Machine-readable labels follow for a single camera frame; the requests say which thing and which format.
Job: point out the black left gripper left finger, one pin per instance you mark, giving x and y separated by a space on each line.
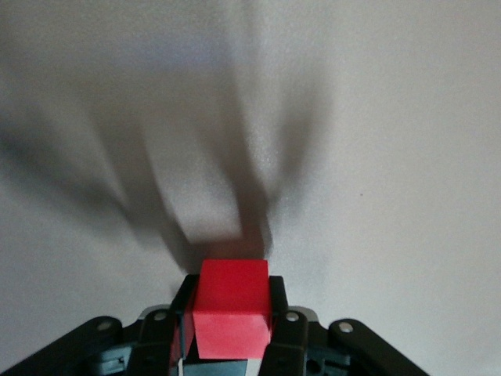
152 337

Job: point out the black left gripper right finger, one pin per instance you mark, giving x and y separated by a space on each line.
287 340

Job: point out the red cube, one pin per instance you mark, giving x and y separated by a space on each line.
231 305

